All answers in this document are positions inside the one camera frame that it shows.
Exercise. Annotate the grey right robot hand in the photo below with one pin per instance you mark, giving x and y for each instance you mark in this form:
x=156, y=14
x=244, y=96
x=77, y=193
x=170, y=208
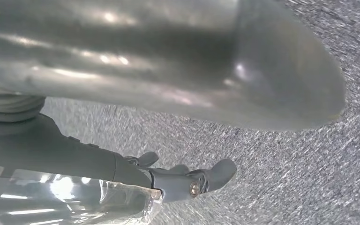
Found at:
x=136, y=56

